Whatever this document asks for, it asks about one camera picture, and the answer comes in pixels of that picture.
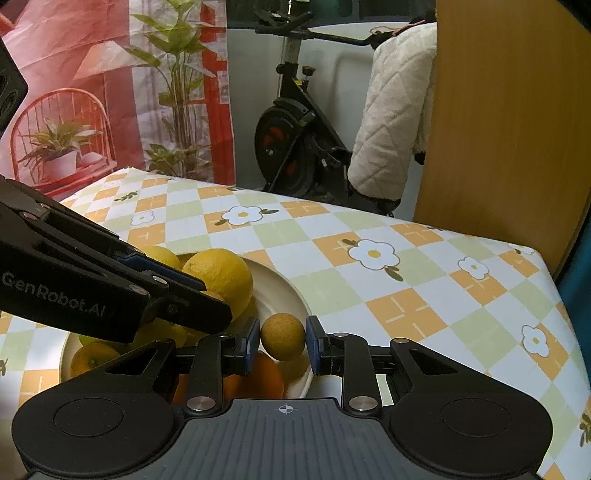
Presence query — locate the red printed backdrop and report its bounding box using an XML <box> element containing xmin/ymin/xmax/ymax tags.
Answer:
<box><xmin>0</xmin><ymin>0</ymin><xmax>238</xmax><ymax>204</ymax></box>

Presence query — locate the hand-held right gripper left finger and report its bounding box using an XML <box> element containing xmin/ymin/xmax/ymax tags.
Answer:
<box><xmin>104</xmin><ymin>318</ymin><xmax>262</xmax><ymax>414</ymax></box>

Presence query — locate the wooden board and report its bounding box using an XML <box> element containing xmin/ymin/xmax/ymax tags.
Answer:
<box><xmin>412</xmin><ymin>0</ymin><xmax>591</xmax><ymax>278</ymax></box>

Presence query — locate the small brown kiwi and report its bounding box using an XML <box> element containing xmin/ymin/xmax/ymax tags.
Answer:
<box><xmin>261</xmin><ymin>313</ymin><xmax>306</xmax><ymax>361</ymax></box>

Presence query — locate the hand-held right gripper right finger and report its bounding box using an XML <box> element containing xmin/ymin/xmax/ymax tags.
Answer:
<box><xmin>305</xmin><ymin>315</ymin><xmax>455</xmax><ymax>414</ymax></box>

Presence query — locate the white quilted blanket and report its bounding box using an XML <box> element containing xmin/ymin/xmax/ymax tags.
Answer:
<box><xmin>347</xmin><ymin>21</ymin><xmax>438</xmax><ymax>204</ymax></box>

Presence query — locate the large yellow citrus fruit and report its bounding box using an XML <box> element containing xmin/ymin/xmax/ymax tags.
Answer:
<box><xmin>139</xmin><ymin>246</ymin><xmax>183</xmax><ymax>273</ymax></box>

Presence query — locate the small yellow citrus fruit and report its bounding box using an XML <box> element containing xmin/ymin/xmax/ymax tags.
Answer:
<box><xmin>131</xmin><ymin>318</ymin><xmax>188</xmax><ymax>347</ymax></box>
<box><xmin>69</xmin><ymin>342</ymin><xmax>122</xmax><ymax>381</ymax></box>

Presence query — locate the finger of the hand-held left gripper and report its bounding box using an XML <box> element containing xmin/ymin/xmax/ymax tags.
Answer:
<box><xmin>115</xmin><ymin>240</ymin><xmax>205</xmax><ymax>292</ymax></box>
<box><xmin>120</xmin><ymin>265</ymin><xmax>233</xmax><ymax>334</ymax></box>

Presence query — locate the teal curtain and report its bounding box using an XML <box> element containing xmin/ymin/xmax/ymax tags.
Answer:
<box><xmin>556</xmin><ymin>240</ymin><xmax>591</xmax><ymax>317</ymax></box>

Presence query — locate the black exercise bike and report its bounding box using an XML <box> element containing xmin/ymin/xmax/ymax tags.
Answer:
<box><xmin>253</xmin><ymin>9</ymin><xmax>426</xmax><ymax>217</ymax></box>

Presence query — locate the beige plate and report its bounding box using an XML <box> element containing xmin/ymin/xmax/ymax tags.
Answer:
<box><xmin>60</xmin><ymin>253</ymin><xmax>315</xmax><ymax>400</ymax></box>

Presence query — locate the yellow lemon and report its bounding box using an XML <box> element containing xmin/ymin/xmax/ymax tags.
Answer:
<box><xmin>182</xmin><ymin>249</ymin><xmax>254</xmax><ymax>321</ymax></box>

